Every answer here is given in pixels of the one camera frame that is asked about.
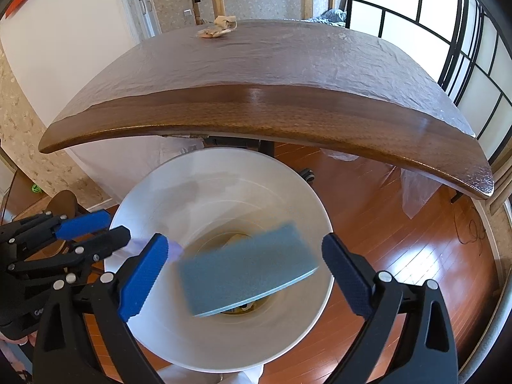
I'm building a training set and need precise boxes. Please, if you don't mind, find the white door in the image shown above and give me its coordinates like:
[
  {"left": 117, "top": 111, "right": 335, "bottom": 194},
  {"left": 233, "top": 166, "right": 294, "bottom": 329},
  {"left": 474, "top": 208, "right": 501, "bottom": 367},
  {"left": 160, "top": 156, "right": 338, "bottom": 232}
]
[{"left": 122, "top": 0, "right": 161, "bottom": 44}]

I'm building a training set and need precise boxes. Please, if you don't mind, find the white trash bin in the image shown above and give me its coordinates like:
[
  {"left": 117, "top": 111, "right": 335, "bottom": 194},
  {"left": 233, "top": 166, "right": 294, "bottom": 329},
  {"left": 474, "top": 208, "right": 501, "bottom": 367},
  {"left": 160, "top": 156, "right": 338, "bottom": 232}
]
[{"left": 105, "top": 148, "right": 333, "bottom": 373}]

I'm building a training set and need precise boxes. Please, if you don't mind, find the person left hand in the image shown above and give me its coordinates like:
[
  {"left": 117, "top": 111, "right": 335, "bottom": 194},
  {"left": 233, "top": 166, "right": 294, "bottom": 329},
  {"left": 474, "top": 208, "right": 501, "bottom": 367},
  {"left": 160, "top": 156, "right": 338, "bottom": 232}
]
[{"left": 0, "top": 334, "right": 30, "bottom": 352}]

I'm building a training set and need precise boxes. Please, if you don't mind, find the grey blue duvet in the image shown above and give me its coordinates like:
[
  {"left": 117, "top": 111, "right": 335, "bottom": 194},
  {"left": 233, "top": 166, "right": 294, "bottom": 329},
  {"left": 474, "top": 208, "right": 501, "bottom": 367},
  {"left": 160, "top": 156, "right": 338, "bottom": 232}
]
[{"left": 308, "top": 9, "right": 346, "bottom": 28}]

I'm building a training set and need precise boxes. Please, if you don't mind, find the round wooden stool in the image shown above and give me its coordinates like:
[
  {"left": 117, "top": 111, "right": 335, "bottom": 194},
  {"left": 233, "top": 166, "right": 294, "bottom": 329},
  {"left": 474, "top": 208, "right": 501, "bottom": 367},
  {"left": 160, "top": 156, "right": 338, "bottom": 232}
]
[{"left": 36, "top": 190, "right": 91, "bottom": 261}]

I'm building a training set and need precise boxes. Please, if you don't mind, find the teal rectangular box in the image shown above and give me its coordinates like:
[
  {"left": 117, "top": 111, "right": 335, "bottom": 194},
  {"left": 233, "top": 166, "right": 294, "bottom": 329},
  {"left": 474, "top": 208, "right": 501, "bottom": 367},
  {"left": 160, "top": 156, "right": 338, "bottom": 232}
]
[{"left": 177, "top": 224, "right": 319, "bottom": 317}]

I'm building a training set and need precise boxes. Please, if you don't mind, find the black framed sliding screen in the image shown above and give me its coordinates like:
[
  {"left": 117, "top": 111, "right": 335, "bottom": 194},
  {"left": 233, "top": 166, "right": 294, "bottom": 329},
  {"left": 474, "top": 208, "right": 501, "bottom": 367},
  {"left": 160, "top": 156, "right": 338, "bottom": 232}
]
[{"left": 347, "top": 0, "right": 511, "bottom": 162}]

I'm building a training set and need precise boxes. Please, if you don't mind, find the clear plastic snack wrapper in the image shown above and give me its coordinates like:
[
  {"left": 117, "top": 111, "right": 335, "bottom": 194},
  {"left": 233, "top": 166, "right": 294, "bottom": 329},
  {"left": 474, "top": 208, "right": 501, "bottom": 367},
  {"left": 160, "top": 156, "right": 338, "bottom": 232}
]
[{"left": 197, "top": 27, "right": 232, "bottom": 38}]

